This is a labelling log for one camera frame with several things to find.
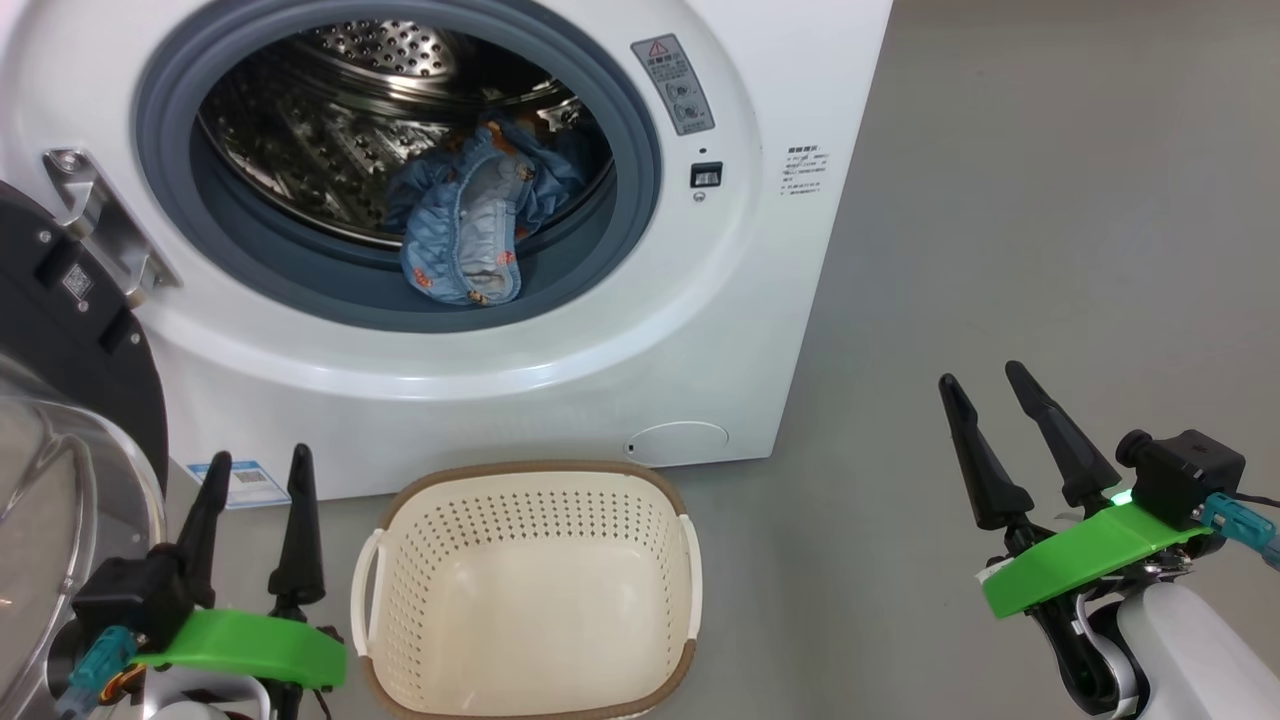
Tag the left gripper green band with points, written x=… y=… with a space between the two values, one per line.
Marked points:
x=250 y=645

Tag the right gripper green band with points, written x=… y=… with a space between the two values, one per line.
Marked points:
x=1080 y=560

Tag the black rimmed glass washer door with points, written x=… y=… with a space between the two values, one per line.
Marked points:
x=60 y=330

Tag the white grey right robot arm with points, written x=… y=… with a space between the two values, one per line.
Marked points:
x=1210 y=660

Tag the cream perforated laundry basket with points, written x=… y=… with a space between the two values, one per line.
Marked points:
x=530 y=600

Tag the white front-load washing machine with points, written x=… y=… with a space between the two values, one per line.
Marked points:
x=500 y=400

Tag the grey rubber door gasket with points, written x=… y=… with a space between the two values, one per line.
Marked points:
x=635 y=180

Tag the blue energy label sticker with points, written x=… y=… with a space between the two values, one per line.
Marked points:
x=240 y=483

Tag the round white filter cover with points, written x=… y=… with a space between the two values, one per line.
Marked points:
x=680 y=443

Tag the printed text label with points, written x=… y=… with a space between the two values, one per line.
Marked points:
x=807 y=170

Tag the perforated steel washer drum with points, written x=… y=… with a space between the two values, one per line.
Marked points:
x=300 y=130

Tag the grey warning sticker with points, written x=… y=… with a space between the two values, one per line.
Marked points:
x=673 y=85

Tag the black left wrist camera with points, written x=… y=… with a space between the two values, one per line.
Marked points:
x=130 y=600

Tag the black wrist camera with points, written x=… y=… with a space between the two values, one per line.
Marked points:
x=130 y=600
x=1190 y=475

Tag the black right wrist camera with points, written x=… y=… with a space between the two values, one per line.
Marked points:
x=1190 y=475

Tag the teal left camera connector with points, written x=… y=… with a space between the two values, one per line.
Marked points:
x=100 y=665

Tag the teal camera connector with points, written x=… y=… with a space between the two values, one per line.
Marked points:
x=100 y=665
x=1240 y=525

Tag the teal right camera connector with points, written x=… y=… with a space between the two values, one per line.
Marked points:
x=1240 y=525

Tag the metal door hinge bracket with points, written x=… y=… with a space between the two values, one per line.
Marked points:
x=100 y=220

